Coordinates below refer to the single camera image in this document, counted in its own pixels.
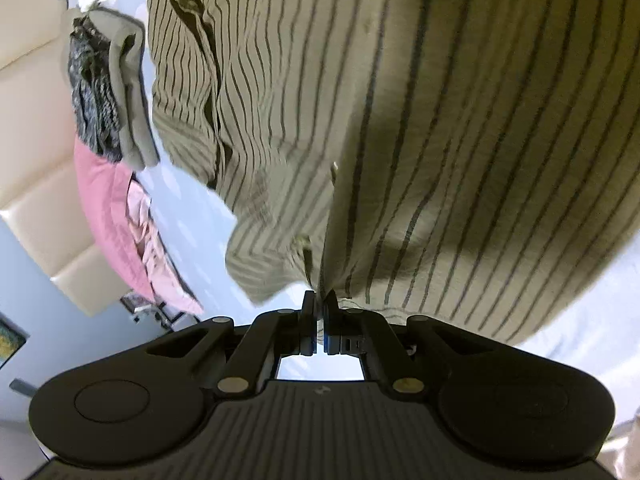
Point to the light pink cloth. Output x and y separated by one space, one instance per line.
145 240

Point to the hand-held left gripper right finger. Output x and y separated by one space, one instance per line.
328 321

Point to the grey wall switch panel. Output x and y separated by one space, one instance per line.
22 386

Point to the pink pillow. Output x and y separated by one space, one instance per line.
105 200

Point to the brown striped shirt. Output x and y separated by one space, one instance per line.
450 135

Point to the grey-beige folded cloth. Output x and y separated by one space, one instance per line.
132 110

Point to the small bedside table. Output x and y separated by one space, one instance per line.
145 310

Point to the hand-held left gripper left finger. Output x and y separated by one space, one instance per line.
309 321

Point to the cream padded headboard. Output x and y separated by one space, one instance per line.
30 160

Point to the wall picture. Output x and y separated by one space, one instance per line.
7 342

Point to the dark floral pants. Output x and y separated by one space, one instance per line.
92 95

